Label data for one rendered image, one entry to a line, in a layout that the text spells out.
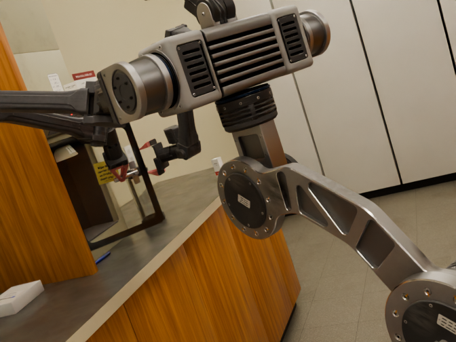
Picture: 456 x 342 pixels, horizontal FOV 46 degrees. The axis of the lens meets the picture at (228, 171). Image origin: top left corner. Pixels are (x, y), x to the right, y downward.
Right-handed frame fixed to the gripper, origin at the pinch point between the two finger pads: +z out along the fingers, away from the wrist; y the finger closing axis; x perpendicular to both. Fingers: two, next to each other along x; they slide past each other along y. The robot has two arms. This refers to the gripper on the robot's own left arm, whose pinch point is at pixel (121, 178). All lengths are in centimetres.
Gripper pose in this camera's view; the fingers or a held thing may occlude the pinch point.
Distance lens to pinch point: 187.5
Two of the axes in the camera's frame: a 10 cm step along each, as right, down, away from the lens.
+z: 1.4, 8.3, 5.4
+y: 4.3, 4.4, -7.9
